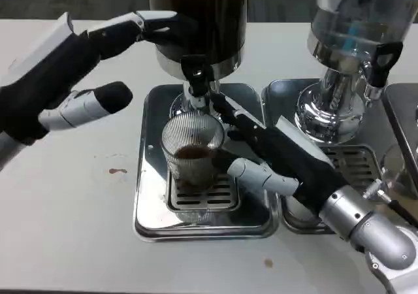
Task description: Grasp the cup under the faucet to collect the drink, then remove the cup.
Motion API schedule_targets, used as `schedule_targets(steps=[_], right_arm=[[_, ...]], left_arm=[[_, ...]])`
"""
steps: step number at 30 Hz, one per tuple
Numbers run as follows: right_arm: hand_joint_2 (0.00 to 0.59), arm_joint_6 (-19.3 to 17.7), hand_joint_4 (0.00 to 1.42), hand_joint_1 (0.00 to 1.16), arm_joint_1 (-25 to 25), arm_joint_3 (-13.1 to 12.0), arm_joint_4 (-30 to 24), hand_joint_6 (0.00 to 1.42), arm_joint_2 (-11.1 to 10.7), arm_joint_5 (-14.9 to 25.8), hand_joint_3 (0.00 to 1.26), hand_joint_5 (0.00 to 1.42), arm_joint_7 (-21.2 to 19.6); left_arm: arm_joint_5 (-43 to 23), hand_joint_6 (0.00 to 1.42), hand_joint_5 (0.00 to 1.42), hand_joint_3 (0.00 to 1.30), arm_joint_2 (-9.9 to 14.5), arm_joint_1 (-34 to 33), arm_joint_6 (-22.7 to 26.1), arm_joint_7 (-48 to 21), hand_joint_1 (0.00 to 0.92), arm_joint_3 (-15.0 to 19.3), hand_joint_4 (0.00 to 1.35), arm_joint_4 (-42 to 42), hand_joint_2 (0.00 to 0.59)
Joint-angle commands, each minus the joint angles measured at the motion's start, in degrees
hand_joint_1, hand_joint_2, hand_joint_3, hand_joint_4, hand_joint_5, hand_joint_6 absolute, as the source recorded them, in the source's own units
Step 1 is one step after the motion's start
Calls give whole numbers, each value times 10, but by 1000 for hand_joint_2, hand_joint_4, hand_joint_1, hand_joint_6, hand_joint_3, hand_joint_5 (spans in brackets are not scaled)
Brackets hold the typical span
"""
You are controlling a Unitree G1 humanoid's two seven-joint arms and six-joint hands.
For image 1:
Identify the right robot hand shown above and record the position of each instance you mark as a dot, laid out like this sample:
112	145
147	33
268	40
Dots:
300	163

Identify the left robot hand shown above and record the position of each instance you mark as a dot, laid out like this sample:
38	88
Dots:
49	75

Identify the clear ribbed glass cup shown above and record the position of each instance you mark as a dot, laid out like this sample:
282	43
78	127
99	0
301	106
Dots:
186	134

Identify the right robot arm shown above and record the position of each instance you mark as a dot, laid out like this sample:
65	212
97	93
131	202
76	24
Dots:
375	232

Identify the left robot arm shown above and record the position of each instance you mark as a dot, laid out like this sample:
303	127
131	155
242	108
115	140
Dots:
5	150

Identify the steel drip grid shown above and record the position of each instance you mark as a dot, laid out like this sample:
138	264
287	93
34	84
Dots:
356	166
222	197

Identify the clear smooth glass cup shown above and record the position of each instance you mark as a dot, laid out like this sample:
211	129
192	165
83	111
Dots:
395	170

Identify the clear drink dispenser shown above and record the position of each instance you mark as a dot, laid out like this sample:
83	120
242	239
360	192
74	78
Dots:
352	19

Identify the dark drink dispenser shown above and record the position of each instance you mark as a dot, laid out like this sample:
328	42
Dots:
202	13

